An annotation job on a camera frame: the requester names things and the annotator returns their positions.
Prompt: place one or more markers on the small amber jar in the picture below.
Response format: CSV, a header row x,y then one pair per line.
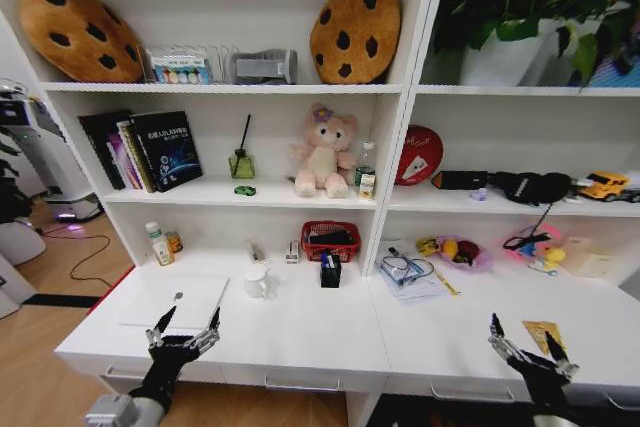
x,y
174,242

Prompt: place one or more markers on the yellow duck toy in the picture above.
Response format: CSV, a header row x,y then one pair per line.
x,y
550,258

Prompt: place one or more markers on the yellow pen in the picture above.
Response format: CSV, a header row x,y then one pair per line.
x,y
446,283

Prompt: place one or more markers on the white mug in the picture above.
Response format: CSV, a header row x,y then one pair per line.
x,y
256,283

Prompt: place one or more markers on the colourful sticky note pack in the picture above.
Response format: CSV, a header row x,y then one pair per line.
x,y
182,72

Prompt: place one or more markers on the green reed diffuser bottle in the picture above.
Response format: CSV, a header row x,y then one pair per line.
x,y
242,166

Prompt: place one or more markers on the clear water bottle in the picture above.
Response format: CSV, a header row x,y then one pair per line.
x,y
366,164

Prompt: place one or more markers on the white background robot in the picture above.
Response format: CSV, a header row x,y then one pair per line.
x,y
45,157

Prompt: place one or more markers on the black pen holder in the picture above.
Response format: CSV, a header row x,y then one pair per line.
x,y
331,274

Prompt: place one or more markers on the red toy apple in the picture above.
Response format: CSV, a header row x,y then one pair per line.
x,y
469,250

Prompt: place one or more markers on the white paper stack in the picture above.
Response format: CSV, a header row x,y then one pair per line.
x,y
417,289

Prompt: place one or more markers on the blue frame glasses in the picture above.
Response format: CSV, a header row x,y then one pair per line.
x,y
400,266

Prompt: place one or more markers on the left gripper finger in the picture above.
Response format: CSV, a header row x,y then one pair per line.
x,y
213,333
161,326

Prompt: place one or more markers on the white rounded robot base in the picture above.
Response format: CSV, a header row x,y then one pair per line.
x,y
20,242

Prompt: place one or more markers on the green toy car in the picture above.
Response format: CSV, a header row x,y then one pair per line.
x,y
245,190

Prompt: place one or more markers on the white plant pot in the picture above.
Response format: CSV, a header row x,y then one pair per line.
x,y
505,57

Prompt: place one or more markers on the gold striped spine book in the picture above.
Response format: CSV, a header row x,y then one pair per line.
x,y
136,157

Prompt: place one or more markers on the yellow toy truck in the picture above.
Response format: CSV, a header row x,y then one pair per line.
x,y
605,186

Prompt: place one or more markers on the small white box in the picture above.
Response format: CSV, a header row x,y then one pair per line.
x,y
292,252

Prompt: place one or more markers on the yellow toy banana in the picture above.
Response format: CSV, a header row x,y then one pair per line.
x,y
427,246

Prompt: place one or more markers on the gold foil packet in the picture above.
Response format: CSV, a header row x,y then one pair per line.
x,y
537,334

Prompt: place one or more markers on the white bottle green cap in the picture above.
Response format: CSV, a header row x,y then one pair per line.
x,y
160,244

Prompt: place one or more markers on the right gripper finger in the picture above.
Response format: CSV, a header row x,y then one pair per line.
x,y
561,359
500,342

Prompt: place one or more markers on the plain black book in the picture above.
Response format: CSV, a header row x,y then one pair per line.
x,y
100,134

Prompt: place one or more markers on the black items in basket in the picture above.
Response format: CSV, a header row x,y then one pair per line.
x,y
332,237

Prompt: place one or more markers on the black book with blue print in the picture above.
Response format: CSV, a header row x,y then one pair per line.
x,y
170,149

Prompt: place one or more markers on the white shelf desk unit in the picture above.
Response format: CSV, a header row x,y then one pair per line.
x,y
310,332

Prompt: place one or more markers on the black fabric bag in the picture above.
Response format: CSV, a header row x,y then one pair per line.
x,y
530,187

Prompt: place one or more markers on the red mesh basket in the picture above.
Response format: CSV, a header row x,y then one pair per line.
x,y
330,249

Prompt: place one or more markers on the blue pen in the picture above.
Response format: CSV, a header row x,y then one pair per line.
x,y
325,259

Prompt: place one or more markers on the beige cardboard box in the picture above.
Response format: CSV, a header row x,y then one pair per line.
x,y
590,257

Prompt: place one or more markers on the pink plush bear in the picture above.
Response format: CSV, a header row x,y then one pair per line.
x,y
325,157

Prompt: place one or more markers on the small purple toy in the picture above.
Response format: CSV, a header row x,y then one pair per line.
x,y
480,195

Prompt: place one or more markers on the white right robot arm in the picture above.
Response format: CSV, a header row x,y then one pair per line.
x,y
555,422

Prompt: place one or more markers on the pink board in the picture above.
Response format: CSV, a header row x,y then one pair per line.
x,y
547,237

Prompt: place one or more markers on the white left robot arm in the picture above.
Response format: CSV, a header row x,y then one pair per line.
x,y
117,411

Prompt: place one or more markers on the black rectangular box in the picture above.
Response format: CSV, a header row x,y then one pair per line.
x,y
462,180

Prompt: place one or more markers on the red round tin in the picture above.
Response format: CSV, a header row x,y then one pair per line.
x,y
420,154

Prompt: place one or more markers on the white laptop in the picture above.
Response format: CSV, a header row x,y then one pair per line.
x,y
175,299

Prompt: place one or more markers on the purple fruit plate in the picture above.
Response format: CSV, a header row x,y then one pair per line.
x,y
482,259

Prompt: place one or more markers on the small yellow white carton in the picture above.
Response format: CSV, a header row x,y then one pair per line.
x,y
367,187

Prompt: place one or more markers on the clear small case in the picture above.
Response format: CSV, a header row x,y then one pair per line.
x,y
256,251

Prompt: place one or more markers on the blue patterned box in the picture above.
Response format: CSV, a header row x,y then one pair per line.
x,y
617,72

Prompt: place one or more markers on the purple cover book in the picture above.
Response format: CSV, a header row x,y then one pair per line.
x,y
120,159

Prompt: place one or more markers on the brown cookie cushion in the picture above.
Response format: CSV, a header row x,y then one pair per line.
x,y
356,32
75,32

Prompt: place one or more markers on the yellow toy lemon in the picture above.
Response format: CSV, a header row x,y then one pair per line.
x,y
450,249

